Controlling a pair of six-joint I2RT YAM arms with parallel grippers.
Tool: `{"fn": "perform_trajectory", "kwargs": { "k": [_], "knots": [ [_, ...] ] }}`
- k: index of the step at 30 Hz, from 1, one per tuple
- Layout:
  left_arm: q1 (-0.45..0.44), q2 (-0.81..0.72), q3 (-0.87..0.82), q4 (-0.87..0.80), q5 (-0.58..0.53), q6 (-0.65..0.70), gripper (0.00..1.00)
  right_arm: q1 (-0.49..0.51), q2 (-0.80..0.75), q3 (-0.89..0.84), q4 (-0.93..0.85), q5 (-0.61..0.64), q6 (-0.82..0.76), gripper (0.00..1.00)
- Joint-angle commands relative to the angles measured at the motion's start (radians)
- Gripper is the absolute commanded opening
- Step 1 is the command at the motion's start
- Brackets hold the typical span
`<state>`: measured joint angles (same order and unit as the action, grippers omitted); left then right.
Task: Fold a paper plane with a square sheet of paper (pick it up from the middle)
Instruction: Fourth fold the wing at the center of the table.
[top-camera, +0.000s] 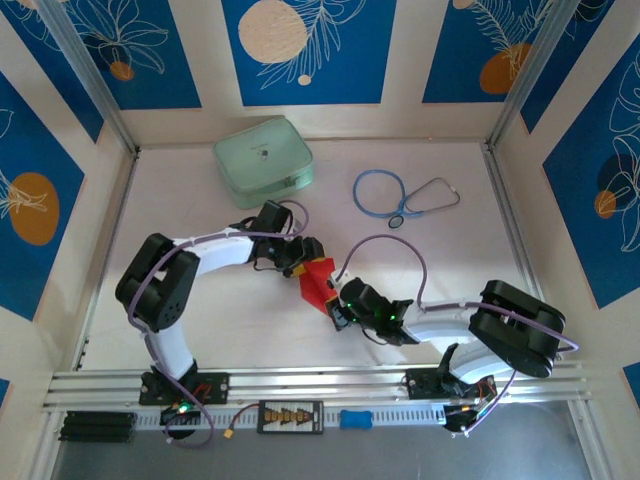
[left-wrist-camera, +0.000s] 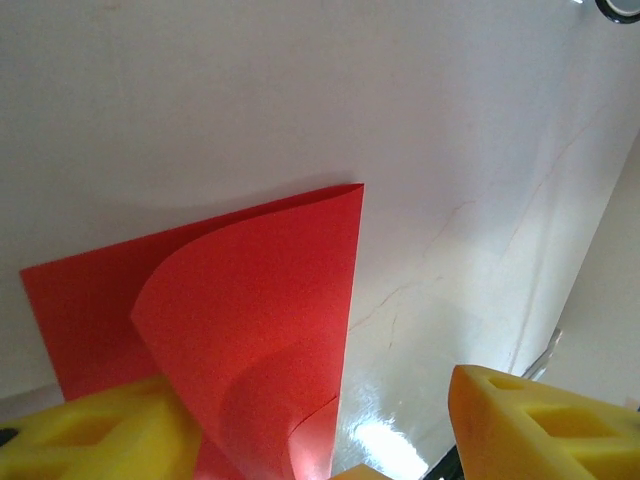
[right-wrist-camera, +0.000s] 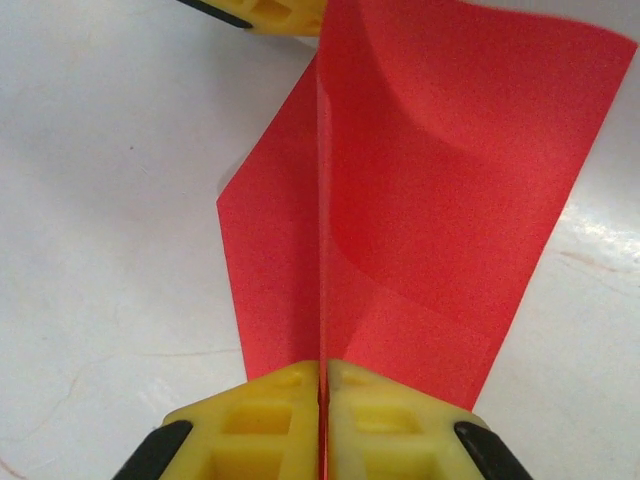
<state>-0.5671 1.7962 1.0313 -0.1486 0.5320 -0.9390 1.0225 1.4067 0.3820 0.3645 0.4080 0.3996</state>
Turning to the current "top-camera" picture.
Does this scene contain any yellow connector lead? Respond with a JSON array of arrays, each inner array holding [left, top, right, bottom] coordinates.
[[223, 403, 262, 442]]

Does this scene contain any aluminium mounting rail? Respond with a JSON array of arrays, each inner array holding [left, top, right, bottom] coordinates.
[[42, 360, 599, 436]]

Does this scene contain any aluminium corner post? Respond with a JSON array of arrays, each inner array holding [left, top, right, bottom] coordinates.
[[37, 0, 141, 156], [484, 0, 581, 151]]

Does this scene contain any black power distribution board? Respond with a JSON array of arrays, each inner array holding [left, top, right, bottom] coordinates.
[[257, 400, 325, 434]]

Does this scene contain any black ribbed block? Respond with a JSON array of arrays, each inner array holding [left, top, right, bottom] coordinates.
[[58, 410, 137, 444]]

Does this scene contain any red paper sheet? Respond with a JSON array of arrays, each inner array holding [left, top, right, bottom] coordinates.
[[298, 256, 337, 317]]

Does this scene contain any blue foam block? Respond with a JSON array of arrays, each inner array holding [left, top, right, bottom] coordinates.
[[339, 409, 374, 430]]

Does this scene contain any mint green zip pouch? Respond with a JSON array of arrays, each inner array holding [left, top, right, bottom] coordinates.
[[213, 116, 316, 211]]

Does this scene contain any aluminium side rail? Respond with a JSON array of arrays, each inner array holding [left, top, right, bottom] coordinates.
[[73, 148, 141, 372], [483, 142, 559, 361]]

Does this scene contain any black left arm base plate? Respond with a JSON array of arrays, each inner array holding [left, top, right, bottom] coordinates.
[[139, 370, 231, 406]]

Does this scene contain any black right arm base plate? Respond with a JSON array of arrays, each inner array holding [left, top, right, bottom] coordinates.
[[405, 367, 499, 401]]

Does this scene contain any blue stethoscope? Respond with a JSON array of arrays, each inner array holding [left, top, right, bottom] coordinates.
[[352, 169, 461, 231]]

